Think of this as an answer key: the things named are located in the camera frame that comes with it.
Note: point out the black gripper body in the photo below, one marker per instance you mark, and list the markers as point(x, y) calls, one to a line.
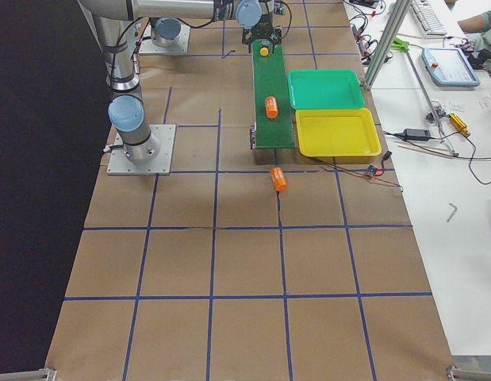
point(262, 34)

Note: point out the orange cylinder labelled 4680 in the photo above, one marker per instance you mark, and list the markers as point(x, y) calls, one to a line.
point(278, 179)

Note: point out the person forearm green sleeve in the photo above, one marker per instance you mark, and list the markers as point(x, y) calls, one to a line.
point(476, 24)

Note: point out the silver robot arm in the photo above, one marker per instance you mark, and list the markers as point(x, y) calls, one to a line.
point(165, 30)
point(113, 20)

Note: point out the green conveyor belt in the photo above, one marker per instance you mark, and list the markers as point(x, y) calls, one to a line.
point(269, 76)

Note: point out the green plastic tray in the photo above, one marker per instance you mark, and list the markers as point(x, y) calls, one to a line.
point(325, 89)

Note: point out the yellow plastic tray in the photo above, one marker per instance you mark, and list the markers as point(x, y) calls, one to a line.
point(348, 134)

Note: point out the white keyboard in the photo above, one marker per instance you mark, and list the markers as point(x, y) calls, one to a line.
point(426, 18)

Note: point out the small blue circuit board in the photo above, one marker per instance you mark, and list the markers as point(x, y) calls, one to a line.
point(371, 171)

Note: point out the black power adapter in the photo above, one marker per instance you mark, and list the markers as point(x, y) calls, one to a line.
point(417, 134)

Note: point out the blue teach pendant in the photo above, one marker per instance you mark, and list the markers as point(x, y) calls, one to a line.
point(448, 67)

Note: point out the wooden stick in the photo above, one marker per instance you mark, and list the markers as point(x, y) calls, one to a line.
point(426, 151)

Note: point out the gold power resistor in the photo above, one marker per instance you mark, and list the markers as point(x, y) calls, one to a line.
point(459, 124)

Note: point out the silver allen key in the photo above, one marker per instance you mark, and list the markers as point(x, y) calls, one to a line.
point(454, 210)

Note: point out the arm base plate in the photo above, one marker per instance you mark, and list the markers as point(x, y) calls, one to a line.
point(165, 47)
point(153, 157)

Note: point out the green-handled reacher grabber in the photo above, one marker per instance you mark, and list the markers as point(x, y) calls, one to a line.
point(436, 113)

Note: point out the aluminium frame post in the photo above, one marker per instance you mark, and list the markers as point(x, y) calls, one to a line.
point(389, 33)

